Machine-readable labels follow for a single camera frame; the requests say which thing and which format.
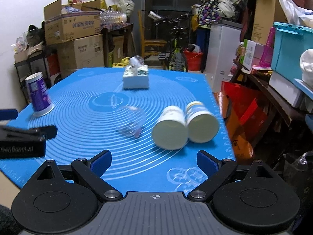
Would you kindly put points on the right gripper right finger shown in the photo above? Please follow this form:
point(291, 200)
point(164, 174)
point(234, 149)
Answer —
point(219, 172)

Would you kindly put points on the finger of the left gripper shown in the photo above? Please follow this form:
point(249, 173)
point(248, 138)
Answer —
point(8, 114)
point(48, 132)

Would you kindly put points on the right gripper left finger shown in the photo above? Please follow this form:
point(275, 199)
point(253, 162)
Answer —
point(88, 173)

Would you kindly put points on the clear plastic cup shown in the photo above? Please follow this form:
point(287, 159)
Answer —
point(129, 121)

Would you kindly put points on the purple paper cup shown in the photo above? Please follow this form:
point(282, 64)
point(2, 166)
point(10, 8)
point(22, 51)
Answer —
point(38, 93)

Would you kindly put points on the white paper cup right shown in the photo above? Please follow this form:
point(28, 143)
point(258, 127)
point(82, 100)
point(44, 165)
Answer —
point(202, 124)

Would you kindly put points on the white paper cup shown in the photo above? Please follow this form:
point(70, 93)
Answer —
point(202, 124)
point(170, 131)

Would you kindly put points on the white paper cup left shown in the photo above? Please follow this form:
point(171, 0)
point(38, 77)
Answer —
point(170, 131)

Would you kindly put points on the blue silicone mat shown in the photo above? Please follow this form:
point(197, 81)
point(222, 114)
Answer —
point(92, 112)

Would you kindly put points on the black metal shelf rack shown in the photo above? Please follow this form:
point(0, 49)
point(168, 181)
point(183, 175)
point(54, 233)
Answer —
point(44, 61)

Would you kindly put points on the red shopping bag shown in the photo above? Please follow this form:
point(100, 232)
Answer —
point(246, 113)

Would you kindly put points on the lower cardboard box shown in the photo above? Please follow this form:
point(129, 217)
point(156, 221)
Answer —
point(80, 53)

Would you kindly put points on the white tissue box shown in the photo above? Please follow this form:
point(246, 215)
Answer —
point(135, 74)

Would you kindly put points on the upper cardboard box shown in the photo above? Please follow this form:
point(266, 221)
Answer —
point(65, 23)

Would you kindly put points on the red bucket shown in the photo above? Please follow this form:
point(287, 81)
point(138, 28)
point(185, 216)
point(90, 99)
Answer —
point(194, 60)

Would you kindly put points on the green white carton box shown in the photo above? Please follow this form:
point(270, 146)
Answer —
point(253, 54)

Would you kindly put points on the black bicycle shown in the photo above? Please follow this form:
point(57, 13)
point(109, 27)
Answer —
point(170, 52)

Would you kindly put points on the teal plastic storage bin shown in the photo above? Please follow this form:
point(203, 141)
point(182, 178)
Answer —
point(289, 43)

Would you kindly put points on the pile of colourful clothes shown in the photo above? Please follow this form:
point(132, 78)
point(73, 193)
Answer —
point(212, 11)

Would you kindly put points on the tall cardboard box right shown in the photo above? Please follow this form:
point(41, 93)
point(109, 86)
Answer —
point(266, 13)

